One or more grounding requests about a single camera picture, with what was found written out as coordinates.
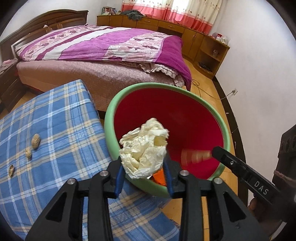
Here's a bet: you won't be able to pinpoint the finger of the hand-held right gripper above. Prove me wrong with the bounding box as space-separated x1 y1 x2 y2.
211 146 254 186

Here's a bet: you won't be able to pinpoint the grey clothes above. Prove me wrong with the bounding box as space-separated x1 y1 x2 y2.
120 10 145 21

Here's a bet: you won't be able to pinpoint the orange foam net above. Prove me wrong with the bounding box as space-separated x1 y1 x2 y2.
150 169 168 187

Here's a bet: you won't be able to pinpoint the red bin with green rim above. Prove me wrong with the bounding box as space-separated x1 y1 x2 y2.
104 82 231 198

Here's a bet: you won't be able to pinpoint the bed with pink sheet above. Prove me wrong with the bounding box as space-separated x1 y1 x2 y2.
15 58 192 112

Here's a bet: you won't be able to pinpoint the white plastic bag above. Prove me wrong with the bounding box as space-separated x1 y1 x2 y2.
119 118 170 180

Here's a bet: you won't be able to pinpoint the white and pink curtain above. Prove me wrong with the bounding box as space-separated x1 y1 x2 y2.
121 0 223 34

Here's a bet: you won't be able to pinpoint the dark wooden nightstand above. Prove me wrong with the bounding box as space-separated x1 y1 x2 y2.
0 61 26 113

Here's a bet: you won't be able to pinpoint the person's right hand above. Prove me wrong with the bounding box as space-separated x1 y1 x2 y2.
247 197 262 214

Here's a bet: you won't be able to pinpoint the long wooden cabinet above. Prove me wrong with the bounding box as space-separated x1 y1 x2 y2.
97 14 230 80

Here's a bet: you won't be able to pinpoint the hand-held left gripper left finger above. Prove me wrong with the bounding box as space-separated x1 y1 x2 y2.
25 158 125 241

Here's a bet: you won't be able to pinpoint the dark wooden headboard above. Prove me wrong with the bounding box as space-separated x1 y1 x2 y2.
0 10 89 62

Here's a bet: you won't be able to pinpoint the white power cable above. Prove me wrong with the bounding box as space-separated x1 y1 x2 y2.
191 80 236 100

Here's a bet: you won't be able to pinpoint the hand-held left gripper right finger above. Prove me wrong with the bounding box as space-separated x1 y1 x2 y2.
163 156 270 241

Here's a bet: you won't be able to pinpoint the pink floral clothes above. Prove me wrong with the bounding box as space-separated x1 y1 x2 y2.
0 59 18 70

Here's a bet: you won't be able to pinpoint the bed with purple quilt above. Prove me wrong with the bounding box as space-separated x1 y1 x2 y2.
15 25 192 91

